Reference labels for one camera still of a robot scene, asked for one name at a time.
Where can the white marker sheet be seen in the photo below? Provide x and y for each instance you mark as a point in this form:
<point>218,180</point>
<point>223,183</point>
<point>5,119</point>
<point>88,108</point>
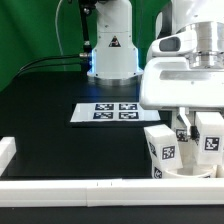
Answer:
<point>112,111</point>

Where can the white fence bar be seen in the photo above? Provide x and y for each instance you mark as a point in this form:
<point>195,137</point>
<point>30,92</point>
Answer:
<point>111,192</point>
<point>7,151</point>

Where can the white round stool seat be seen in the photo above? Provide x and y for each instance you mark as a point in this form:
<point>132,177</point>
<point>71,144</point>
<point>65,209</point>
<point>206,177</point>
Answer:
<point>190,169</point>

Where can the white left fence bar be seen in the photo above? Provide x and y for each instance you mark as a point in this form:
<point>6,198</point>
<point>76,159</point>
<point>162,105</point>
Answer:
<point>7,151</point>

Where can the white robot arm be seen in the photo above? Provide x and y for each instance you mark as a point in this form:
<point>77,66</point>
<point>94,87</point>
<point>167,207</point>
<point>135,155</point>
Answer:
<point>115,59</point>

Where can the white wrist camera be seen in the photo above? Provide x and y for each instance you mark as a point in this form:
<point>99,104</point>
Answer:
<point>172,46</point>

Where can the white front fence bar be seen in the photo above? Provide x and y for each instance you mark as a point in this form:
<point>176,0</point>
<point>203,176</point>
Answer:
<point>111,192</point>

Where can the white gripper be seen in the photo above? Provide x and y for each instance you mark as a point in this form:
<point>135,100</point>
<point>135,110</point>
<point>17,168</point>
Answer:
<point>169,83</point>

